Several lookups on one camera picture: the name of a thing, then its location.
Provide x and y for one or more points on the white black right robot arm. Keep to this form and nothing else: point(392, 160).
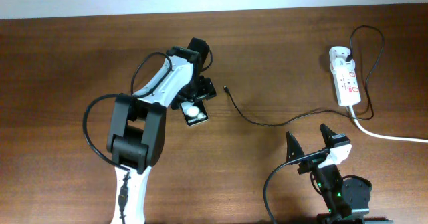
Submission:
point(326, 174)

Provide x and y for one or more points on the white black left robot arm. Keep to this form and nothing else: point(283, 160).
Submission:
point(137, 131)

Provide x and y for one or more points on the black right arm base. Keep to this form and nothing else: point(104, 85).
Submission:
point(347, 201)

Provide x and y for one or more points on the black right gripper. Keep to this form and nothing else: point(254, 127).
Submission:
point(293, 144)

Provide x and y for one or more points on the white power strip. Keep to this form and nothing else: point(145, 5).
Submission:
point(345, 82)

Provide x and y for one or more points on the black smartphone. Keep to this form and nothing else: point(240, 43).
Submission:
point(194, 113)

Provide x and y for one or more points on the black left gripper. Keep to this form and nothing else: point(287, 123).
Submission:
point(207, 89)

